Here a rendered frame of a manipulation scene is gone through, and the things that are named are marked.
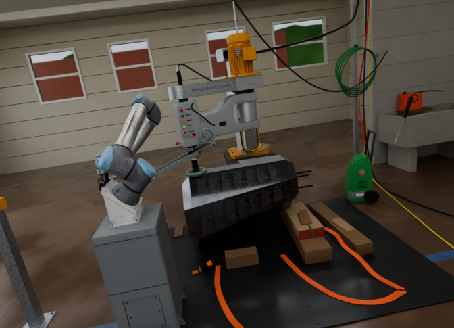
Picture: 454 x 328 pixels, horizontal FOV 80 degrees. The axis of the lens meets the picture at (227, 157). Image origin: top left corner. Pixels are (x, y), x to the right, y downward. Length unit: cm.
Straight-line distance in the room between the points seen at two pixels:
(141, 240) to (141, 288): 35
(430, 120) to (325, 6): 611
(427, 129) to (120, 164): 420
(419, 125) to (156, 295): 406
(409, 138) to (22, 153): 985
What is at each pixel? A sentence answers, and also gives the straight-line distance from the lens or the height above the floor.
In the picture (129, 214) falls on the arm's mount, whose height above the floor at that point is 92.
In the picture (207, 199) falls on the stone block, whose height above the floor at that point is 63.
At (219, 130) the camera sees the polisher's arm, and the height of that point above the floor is 122.
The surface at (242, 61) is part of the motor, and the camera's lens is 282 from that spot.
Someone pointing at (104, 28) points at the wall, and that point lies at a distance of 930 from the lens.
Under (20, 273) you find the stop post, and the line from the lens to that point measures 271.
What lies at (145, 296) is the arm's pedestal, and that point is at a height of 36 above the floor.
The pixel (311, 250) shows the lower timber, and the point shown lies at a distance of 263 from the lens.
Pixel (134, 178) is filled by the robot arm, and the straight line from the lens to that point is 184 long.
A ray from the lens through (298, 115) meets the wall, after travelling 950.
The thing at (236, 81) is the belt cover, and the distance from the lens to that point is 277.
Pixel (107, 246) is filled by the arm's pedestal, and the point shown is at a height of 77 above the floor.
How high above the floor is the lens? 162
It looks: 14 degrees down
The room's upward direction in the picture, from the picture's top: 8 degrees counter-clockwise
